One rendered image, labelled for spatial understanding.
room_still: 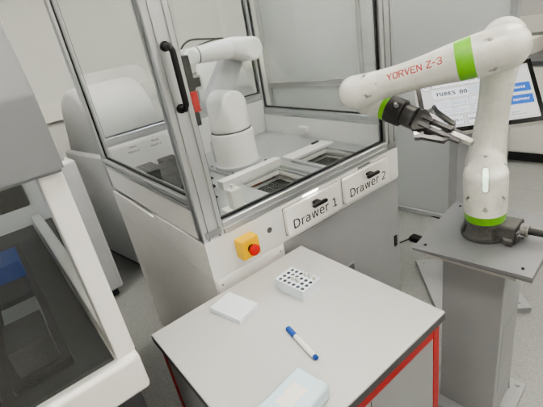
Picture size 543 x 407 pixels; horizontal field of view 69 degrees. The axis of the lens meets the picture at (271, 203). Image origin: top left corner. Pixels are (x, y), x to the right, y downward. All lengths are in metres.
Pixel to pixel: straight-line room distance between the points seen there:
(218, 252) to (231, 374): 0.41
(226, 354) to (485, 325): 0.92
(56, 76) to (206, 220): 3.21
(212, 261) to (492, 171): 0.91
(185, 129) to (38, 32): 3.22
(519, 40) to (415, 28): 1.73
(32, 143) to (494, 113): 1.28
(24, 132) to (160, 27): 0.50
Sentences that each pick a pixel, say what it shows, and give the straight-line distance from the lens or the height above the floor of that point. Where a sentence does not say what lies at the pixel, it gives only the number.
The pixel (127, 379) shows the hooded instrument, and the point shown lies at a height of 0.86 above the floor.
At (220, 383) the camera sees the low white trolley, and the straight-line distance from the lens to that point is 1.08.
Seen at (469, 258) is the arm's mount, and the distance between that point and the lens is 1.40.
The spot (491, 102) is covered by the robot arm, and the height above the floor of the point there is 1.20.
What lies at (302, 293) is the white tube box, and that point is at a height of 0.79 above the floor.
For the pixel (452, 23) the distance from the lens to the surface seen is 2.85.
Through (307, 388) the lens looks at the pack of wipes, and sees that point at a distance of 0.96.
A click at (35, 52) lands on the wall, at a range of 4.26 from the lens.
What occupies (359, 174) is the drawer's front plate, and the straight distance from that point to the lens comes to 1.68.
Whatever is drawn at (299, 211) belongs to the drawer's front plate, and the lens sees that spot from 1.46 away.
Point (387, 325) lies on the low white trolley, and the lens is 1.15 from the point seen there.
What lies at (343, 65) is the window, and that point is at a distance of 1.59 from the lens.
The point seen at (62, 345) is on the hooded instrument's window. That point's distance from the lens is 0.96.
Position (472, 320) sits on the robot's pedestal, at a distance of 1.63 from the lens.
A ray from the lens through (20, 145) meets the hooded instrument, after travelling 0.80.
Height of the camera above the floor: 1.54
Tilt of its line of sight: 24 degrees down
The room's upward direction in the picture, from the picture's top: 10 degrees counter-clockwise
